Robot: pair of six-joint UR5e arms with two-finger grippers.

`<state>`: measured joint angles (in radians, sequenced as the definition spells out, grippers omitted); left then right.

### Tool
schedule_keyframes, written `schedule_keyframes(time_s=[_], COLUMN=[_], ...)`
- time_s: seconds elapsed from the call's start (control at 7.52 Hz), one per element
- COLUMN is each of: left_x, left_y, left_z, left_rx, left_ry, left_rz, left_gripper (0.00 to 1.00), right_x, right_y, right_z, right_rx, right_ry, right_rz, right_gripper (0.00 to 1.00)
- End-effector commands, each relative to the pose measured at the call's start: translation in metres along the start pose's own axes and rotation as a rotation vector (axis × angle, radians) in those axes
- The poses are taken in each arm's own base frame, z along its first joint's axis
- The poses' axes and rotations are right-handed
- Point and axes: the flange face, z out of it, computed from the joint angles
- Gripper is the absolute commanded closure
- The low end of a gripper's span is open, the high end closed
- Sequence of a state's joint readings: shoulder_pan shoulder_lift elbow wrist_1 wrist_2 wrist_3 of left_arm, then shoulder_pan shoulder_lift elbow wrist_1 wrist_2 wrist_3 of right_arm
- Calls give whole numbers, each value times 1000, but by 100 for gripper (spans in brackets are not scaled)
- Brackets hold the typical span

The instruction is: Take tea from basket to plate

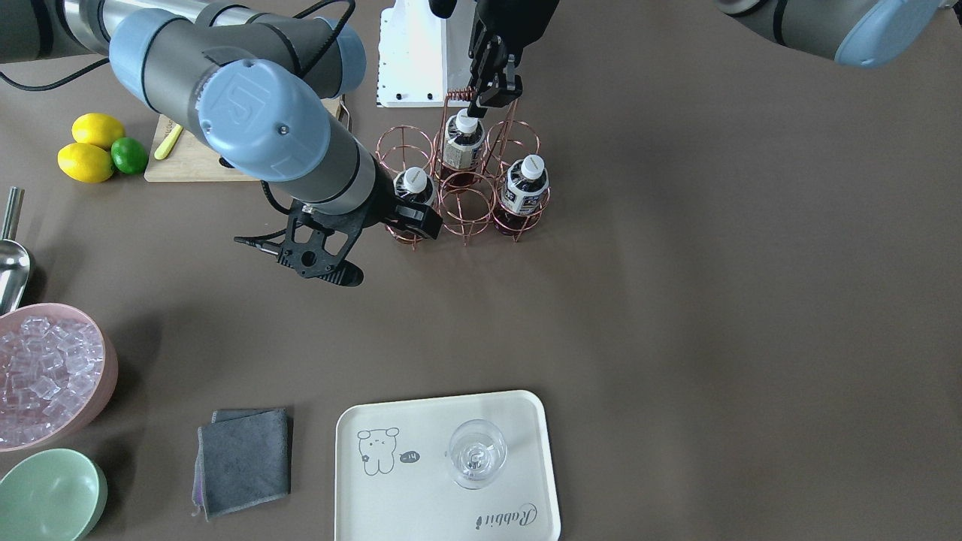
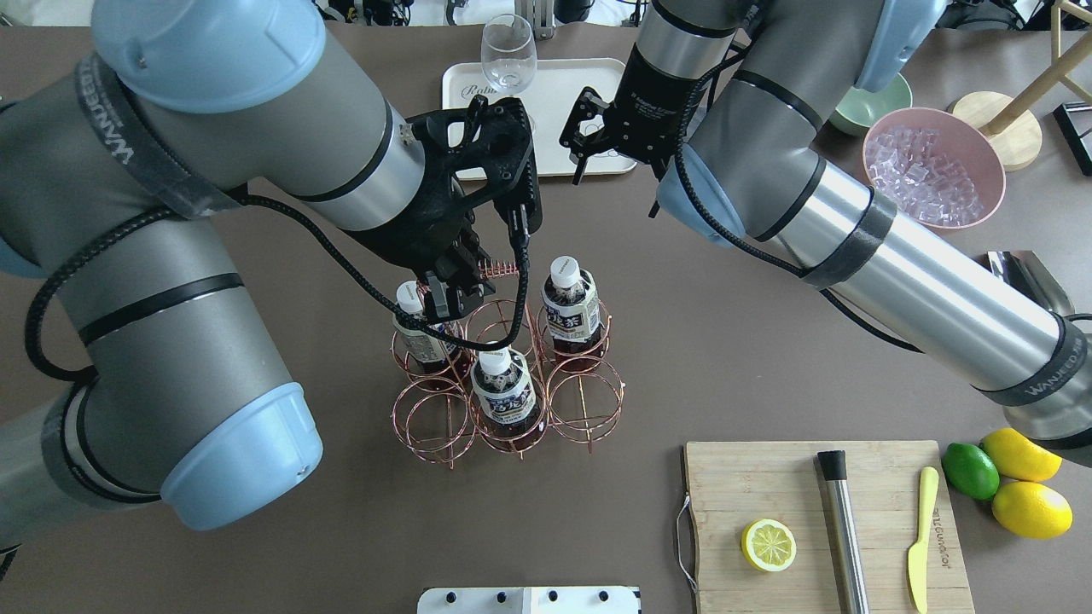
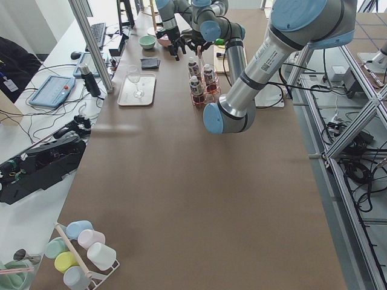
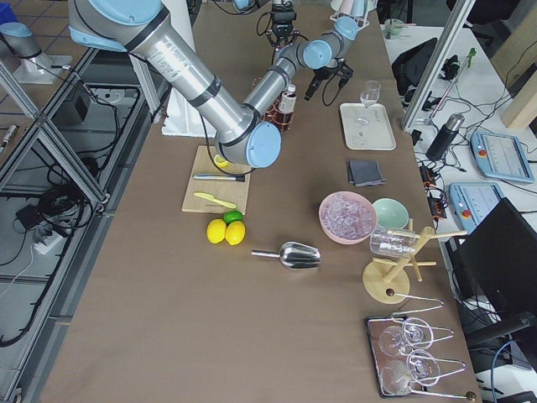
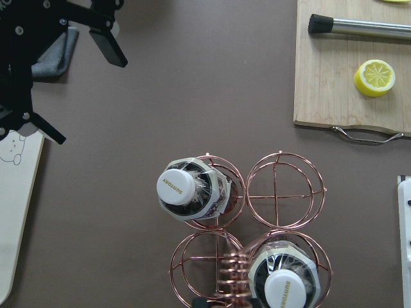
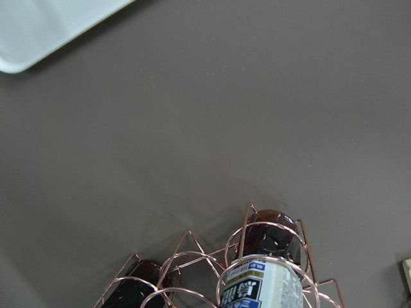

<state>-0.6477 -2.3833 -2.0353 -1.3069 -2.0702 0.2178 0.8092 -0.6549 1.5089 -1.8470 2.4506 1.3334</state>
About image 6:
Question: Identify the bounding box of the copper wire bottle basket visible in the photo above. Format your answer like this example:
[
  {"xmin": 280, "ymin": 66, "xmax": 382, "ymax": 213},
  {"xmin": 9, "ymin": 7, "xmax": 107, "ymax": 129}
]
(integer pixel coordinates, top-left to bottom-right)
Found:
[{"xmin": 96, "ymin": 205, "xmax": 345, "ymax": 307}]

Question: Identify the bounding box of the tea bottle white cap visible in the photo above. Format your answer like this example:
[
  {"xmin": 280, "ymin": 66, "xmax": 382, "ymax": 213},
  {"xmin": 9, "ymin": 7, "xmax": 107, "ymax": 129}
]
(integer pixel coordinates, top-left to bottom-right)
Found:
[{"xmin": 220, "ymin": 210, "xmax": 304, "ymax": 307}]

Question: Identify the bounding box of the white rabbit tray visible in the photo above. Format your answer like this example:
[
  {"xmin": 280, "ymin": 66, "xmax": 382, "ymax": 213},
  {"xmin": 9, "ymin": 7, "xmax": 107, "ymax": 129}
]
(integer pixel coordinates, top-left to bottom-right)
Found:
[{"xmin": 1, "ymin": 0, "xmax": 132, "ymax": 74}]

